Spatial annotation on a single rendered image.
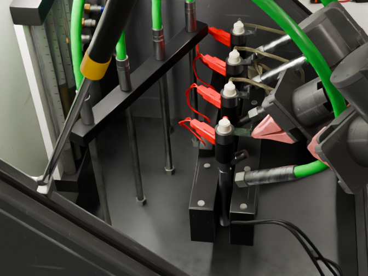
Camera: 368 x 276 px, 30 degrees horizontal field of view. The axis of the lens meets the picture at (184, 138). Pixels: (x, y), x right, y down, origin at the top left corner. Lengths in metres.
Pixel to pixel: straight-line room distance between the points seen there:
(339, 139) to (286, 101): 0.19
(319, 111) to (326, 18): 0.12
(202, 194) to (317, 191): 0.29
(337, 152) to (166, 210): 0.58
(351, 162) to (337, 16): 0.20
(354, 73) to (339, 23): 0.23
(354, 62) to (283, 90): 0.28
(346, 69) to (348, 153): 0.12
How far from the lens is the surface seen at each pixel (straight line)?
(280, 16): 0.71
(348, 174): 0.72
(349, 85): 0.61
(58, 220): 0.63
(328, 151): 0.71
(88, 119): 1.00
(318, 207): 1.25
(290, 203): 1.25
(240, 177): 0.89
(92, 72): 0.51
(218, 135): 0.97
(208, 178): 1.08
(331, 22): 0.84
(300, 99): 0.89
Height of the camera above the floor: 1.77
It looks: 44 degrees down
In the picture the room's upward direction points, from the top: 4 degrees counter-clockwise
